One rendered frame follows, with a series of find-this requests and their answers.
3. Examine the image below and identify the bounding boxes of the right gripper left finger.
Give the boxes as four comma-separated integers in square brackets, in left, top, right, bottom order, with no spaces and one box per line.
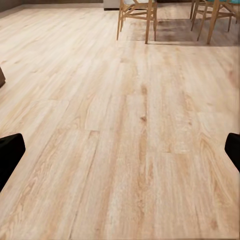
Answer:
[0,133,26,192]

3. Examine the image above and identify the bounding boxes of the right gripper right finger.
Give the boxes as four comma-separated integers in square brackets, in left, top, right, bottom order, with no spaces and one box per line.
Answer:
[224,132,240,172]

